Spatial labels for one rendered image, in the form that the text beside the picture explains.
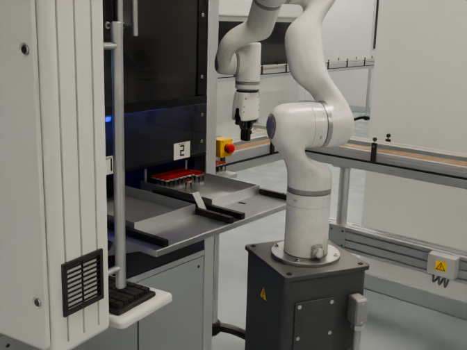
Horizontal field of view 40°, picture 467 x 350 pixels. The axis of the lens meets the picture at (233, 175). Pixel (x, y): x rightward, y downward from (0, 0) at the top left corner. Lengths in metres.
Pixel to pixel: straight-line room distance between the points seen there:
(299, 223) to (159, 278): 0.83
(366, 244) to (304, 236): 1.35
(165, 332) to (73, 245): 1.22
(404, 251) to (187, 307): 1.01
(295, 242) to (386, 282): 2.03
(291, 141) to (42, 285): 0.70
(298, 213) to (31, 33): 0.84
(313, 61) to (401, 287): 2.19
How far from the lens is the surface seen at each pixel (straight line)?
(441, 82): 3.40
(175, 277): 2.46
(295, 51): 1.72
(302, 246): 1.73
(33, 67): 1.24
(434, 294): 3.62
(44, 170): 1.28
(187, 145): 2.35
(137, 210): 2.08
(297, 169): 1.67
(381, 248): 3.02
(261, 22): 2.02
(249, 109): 2.18
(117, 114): 1.40
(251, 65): 2.15
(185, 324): 2.59
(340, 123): 1.68
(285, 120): 1.62
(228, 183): 2.37
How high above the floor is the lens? 1.50
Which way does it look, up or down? 14 degrees down
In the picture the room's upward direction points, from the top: 2 degrees clockwise
